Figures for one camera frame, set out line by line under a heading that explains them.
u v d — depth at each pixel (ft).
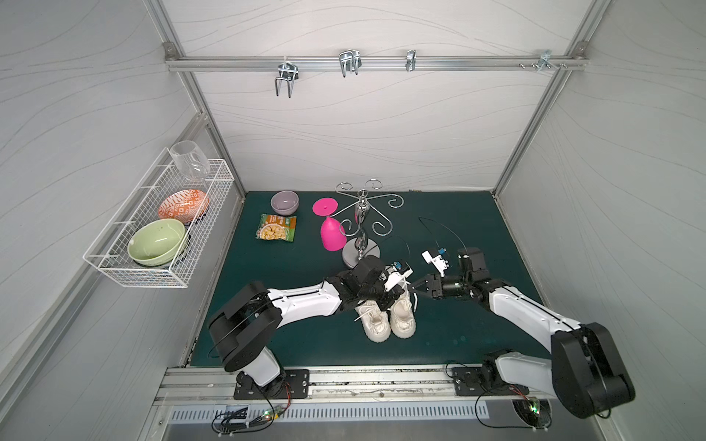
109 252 1.83
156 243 2.04
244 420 2.25
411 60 2.58
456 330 2.68
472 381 2.41
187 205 2.35
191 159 2.15
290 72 2.57
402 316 2.64
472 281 2.25
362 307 2.64
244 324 1.43
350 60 2.50
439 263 2.56
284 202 3.66
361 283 2.13
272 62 2.56
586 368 1.36
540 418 2.31
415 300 2.62
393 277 2.35
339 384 2.46
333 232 2.77
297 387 2.40
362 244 3.06
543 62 2.51
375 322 2.46
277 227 3.52
